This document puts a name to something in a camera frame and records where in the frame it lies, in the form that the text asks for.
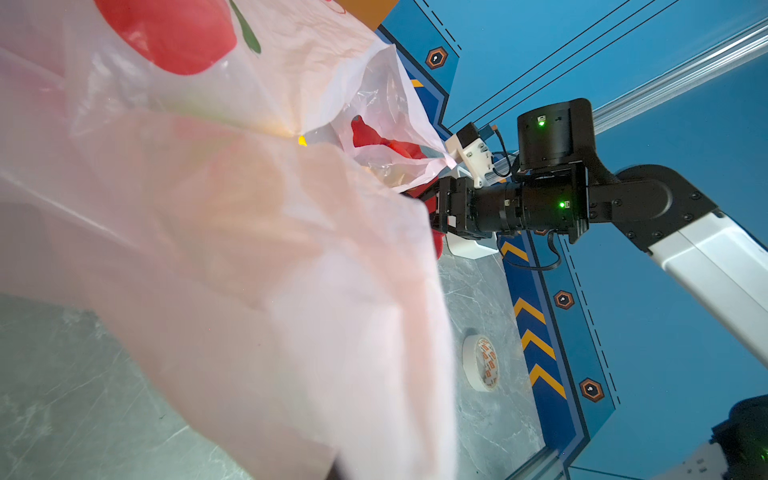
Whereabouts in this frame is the red flower-shaped bowl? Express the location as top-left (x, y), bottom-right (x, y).
top-left (350, 115), bottom-right (445, 259)

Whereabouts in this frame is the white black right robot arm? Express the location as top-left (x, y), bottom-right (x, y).
top-left (421, 99), bottom-right (767, 360)

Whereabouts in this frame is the white tape roll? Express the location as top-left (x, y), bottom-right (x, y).
top-left (462, 334), bottom-right (500, 392)

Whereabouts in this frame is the pink plastic bag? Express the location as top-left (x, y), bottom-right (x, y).
top-left (1, 1), bottom-right (457, 479)

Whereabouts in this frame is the white grey tissue box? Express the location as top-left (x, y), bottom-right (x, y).
top-left (445, 233), bottom-right (499, 260)

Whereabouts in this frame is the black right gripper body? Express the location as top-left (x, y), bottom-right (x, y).
top-left (419, 176), bottom-right (480, 239)

